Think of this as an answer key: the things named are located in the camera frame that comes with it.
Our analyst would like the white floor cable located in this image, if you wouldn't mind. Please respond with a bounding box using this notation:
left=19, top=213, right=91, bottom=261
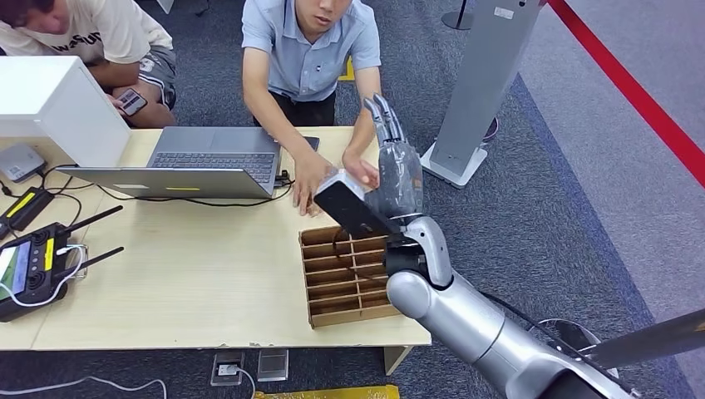
left=0, top=376, right=168, bottom=399

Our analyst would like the white controller cable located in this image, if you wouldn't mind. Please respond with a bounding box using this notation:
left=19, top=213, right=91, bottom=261
left=0, top=244, right=89, bottom=308

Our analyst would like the person's left hand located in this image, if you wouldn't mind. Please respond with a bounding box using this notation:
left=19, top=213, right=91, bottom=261
left=342, top=150, right=381, bottom=190

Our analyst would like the grey laptop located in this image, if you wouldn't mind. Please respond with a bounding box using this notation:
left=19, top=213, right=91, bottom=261
left=55, top=126, right=284, bottom=200

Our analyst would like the grey floor cover plate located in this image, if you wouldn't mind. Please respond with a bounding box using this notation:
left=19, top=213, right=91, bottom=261
left=257, top=348, right=289, bottom=382

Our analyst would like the floor power socket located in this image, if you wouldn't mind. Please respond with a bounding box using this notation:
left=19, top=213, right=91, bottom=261
left=210, top=352, right=246, bottom=387

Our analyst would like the chrome stanchion post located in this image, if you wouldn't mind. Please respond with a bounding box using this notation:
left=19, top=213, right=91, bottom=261
left=528, top=309, right=705, bottom=381

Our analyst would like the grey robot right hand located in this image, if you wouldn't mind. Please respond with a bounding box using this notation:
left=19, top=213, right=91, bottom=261
left=363, top=93, right=425, bottom=221

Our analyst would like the white box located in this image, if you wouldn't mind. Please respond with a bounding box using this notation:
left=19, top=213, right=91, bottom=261
left=0, top=55, right=132, bottom=169

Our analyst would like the grey kiosk pillar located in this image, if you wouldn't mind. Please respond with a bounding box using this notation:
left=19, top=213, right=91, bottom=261
left=418, top=0, right=544, bottom=190

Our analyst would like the wooden slotted card organizer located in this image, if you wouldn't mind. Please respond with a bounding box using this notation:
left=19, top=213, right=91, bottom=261
left=298, top=225, right=403, bottom=330

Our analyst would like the black remote controller with antennas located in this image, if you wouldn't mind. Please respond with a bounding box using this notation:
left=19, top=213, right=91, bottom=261
left=0, top=204, right=125, bottom=323

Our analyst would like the black adapter yellow label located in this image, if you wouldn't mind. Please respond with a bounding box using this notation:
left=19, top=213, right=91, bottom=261
left=0, top=187, right=55, bottom=234

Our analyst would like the person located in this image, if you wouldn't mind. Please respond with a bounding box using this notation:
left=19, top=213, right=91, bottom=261
left=241, top=0, right=382, bottom=217
left=0, top=0, right=177, bottom=130

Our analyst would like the wooden table leg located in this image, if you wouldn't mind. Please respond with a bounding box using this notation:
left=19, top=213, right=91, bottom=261
left=383, top=345, right=414, bottom=377

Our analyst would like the black laptop cable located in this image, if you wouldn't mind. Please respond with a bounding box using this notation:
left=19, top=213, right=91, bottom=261
left=96, top=170, right=296, bottom=209

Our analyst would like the yellow mat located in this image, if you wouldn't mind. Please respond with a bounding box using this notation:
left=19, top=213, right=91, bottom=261
left=254, top=384, right=401, bottom=399

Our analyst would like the dark smartphone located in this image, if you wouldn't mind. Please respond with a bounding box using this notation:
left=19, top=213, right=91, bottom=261
left=116, top=87, right=149, bottom=117

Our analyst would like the grey mini computer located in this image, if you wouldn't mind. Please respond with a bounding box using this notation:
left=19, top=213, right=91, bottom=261
left=0, top=144, right=47, bottom=184

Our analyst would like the dark stanchion base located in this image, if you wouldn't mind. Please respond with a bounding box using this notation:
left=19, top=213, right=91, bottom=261
left=441, top=0, right=476, bottom=32

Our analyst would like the white socket cable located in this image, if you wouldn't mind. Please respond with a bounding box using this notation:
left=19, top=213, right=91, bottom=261
left=234, top=367, right=258, bottom=399

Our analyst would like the black power cable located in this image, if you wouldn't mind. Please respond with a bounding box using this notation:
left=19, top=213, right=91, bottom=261
left=35, top=164, right=97, bottom=227

